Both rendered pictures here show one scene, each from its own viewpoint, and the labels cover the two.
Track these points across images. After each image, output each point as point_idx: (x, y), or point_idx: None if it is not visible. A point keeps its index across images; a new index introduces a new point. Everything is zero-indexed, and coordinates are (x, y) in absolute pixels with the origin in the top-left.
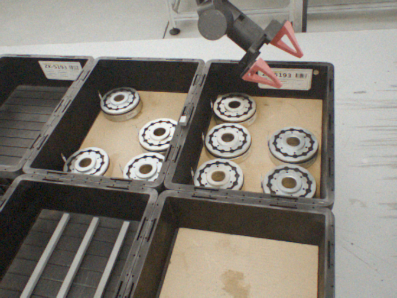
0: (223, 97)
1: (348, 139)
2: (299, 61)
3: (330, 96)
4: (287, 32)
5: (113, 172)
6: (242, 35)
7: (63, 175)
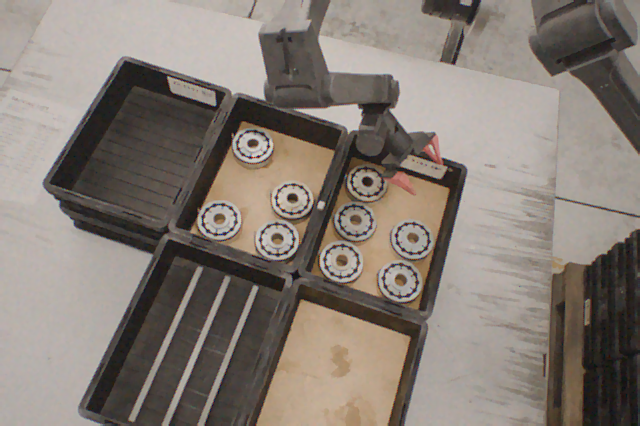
0: (357, 168)
1: (464, 219)
2: (441, 107)
3: (455, 207)
4: (433, 145)
5: (243, 229)
6: (392, 145)
7: (208, 242)
